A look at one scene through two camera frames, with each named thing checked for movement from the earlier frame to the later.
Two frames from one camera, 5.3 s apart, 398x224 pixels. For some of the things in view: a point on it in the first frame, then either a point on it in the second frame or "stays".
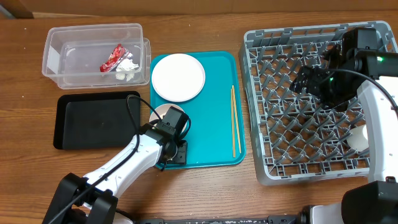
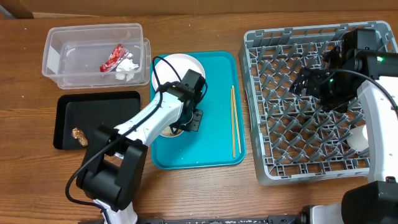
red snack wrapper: [119, 54] stays
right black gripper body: [333, 88] stays
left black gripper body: [179, 154] -> [190, 121]
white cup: [359, 139] stays
